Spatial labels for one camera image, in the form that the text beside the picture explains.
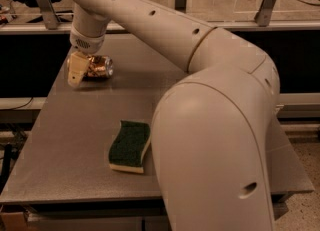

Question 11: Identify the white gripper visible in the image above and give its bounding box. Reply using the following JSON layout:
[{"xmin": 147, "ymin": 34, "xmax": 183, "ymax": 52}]
[{"xmin": 67, "ymin": 28, "xmax": 105, "ymax": 87}]

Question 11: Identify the orange soda can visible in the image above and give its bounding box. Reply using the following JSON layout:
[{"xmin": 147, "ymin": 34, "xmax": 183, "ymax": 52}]
[{"xmin": 80, "ymin": 55, "xmax": 114, "ymax": 78}]

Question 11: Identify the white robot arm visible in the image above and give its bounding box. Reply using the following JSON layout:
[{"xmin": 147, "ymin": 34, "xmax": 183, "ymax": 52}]
[{"xmin": 68, "ymin": 0, "xmax": 280, "ymax": 231}]

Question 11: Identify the green and yellow sponge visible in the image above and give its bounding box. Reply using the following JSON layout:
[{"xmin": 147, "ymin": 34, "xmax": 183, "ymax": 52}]
[{"xmin": 108, "ymin": 120, "xmax": 151, "ymax": 174}]

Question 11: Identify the left metal bracket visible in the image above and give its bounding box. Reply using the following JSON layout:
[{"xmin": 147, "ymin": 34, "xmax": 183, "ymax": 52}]
[{"xmin": 36, "ymin": 0, "xmax": 60, "ymax": 30}]

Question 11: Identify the right metal bracket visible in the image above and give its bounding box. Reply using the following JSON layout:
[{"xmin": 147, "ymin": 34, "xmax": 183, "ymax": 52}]
[{"xmin": 254, "ymin": 0, "xmax": 277, "ymax": 27}]

